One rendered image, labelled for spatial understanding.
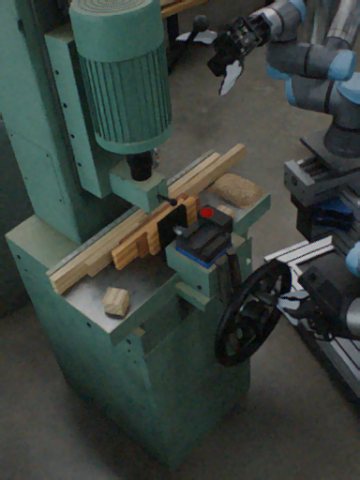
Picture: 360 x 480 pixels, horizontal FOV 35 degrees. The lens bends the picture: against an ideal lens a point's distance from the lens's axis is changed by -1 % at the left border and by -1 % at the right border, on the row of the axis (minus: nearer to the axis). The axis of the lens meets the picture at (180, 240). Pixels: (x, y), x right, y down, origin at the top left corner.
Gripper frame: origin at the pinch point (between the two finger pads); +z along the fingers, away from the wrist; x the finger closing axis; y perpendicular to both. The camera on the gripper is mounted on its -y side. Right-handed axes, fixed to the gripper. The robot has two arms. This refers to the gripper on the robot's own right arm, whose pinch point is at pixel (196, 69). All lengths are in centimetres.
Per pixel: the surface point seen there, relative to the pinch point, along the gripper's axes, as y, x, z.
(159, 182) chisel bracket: -21.9, 13.5, 11.2
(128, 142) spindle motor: -9.3, 3.6, 18.6
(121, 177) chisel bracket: -27.3, 6.8, 15.6
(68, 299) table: -37, 22, 42
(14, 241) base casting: -69, -1, 34
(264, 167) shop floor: -145, 32, -121
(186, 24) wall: -224, -82, -211
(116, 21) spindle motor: 12.1, -12.4, 17.9
